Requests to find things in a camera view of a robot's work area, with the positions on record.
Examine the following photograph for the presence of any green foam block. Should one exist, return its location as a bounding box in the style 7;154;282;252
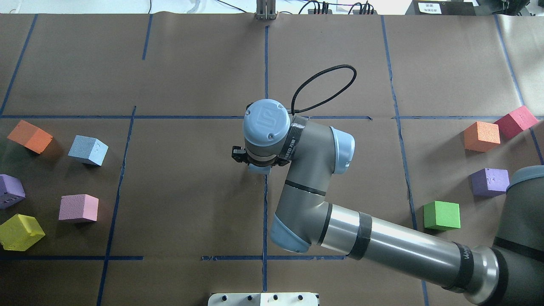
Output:
423;200;461;231

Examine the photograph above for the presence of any purple foam block right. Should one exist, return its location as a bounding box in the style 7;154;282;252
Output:
469;168;510;197

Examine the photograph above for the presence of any orange foam block right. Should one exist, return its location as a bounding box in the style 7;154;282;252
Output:
464;121;501;152

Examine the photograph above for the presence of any light blue foam block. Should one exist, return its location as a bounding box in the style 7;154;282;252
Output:
68;135;109;166
247;164;272;176

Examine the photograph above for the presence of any pink foam block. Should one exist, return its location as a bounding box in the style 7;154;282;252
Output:
58;194;99;223

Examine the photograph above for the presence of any orange foam block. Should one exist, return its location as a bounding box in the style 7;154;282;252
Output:
464;121;501;152
7;120;53;154

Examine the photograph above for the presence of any purple foam block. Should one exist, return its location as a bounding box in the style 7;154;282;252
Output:
0;174;26;210
469;168;510;197

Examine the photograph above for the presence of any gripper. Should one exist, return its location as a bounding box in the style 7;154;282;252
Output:
232;146;289;168

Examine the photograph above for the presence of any yellow foam block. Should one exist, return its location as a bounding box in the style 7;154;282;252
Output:
0;214;46;251

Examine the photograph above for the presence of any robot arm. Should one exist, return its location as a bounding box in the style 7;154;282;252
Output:
232;99;543;306

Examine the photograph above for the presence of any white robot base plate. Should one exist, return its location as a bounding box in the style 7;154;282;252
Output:
207;292;320;306

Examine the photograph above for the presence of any aluminium frame post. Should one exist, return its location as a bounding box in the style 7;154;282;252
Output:
255;0;277;20

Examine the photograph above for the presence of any red foam block upper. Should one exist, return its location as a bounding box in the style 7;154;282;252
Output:
495;106;538;139

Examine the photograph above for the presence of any purple foam block left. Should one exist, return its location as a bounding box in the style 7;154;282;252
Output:
0;174;26;210

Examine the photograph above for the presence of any black box with label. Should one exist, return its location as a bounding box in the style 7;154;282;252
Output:
405;0;476;16

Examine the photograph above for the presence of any orange foam block left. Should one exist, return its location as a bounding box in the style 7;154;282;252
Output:
7;120;53;154

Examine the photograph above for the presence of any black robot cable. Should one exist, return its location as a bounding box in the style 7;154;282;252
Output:
291;65;357;115

